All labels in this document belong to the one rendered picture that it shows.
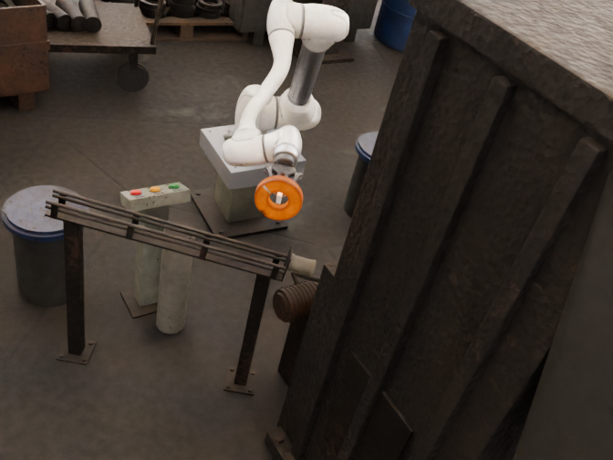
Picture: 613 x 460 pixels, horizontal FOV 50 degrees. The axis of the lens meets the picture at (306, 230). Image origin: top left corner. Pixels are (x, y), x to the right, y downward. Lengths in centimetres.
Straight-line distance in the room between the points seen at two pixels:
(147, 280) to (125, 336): 24
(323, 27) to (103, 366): 157
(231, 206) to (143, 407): 116
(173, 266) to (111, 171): 124
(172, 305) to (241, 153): 72
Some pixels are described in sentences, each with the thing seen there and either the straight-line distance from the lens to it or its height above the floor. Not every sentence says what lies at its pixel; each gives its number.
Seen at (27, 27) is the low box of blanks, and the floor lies 51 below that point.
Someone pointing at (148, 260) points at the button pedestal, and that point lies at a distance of 276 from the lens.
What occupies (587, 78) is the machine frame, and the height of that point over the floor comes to 176.
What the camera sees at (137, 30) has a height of 33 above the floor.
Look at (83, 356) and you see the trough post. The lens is 277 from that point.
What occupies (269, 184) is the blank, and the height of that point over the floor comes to 96.
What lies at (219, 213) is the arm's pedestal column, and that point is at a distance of 345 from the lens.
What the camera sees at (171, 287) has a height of 27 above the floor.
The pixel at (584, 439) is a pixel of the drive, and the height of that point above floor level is 118.
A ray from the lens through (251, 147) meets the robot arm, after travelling 236.
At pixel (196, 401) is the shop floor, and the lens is 266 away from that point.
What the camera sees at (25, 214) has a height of 43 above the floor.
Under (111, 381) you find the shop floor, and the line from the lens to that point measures 270.
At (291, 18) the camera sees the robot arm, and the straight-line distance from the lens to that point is 264.
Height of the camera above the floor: 215
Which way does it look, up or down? 38 degrees down
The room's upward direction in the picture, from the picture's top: 14 degrees clockwise
